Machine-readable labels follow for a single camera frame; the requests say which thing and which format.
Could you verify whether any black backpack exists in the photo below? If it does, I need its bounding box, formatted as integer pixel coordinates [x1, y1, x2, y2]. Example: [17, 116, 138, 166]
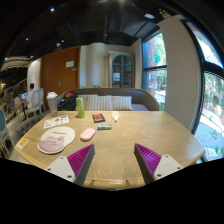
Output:
[57, 92, 77, 111]

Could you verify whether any yellow sticker card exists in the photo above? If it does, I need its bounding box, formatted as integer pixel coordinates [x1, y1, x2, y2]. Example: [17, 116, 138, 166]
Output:
[16, 138, 29, 150]

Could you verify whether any brown curved sofa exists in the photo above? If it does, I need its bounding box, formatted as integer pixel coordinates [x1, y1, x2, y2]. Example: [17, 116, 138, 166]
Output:
[57, 88, 159, 111]

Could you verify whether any blue chair at left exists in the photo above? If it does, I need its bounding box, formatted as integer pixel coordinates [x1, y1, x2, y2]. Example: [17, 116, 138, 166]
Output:
[0, 109, 12, 158]

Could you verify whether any left striped cushion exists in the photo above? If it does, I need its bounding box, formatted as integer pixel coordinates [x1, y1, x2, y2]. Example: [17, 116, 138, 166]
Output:
[79, 95, 113, 111]

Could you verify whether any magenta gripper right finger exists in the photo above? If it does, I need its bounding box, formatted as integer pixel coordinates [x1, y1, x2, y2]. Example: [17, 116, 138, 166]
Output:
[134, 144, 182, 184]

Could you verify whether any brown wooden door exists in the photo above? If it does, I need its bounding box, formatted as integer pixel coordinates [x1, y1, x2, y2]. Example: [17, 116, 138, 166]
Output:
[39, 46, 81, 109]

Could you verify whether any clear plastic wrapper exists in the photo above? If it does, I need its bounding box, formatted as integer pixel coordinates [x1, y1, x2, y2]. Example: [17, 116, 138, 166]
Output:
[112, 111, 120, 122]

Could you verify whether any white dining chair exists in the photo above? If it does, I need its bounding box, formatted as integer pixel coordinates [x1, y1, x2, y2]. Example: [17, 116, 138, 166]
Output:
[25, 90, 42, 115]

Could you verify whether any striped cushion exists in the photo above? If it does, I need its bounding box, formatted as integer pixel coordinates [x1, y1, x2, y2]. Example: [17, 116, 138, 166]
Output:
[112, 96, 133, 111]
[79, 95, 113, 111]

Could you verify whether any cat-themed round mouse pad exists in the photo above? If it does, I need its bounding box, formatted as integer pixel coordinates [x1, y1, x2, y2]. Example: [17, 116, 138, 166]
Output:
[37, 126, 75, 154]

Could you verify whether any arched glass cabinet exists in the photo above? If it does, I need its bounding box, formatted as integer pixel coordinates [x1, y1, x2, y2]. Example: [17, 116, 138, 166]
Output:
[108, 51, 135, 88]

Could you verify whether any green drink bottle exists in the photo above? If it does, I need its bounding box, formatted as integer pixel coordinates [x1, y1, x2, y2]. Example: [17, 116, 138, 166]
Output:
[76, 98, 85, 118]

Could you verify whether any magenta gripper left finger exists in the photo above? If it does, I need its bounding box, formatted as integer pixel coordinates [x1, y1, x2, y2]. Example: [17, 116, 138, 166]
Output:
[46, 144, 95, 186]

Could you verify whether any pink computer mouse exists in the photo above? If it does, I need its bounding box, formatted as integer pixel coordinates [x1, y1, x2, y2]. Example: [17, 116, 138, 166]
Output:
[80, 128, 95, 141]

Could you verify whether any seated person in white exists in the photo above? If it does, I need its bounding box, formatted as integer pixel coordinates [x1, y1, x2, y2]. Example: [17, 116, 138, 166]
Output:
[27, 83, 35, 109]

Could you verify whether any right striped cushion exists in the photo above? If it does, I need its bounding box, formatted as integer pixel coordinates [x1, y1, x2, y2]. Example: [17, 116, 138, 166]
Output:
[112, 96, 133, 111]

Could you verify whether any tall milkshake cup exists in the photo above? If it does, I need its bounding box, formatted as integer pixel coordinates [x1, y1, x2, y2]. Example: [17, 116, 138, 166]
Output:
[47, 92, 58, 117]

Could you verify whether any printed paper menu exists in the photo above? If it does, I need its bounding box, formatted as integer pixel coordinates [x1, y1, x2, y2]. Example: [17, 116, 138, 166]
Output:
[43, 115, 69, 129]

